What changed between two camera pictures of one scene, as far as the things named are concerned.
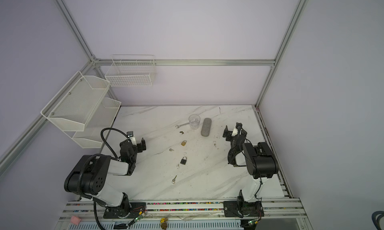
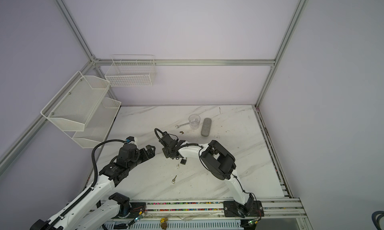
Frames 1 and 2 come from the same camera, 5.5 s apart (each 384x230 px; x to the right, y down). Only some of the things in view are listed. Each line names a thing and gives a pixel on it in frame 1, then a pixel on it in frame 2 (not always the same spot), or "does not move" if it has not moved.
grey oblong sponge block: x=206 y=127 does not move
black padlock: x=183 y=161 does not move
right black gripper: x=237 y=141 -> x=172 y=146
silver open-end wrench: x=181 y=125 does not move
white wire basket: x=131 y=70 does not move
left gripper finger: x=143 y=144 -> x=145 y=155
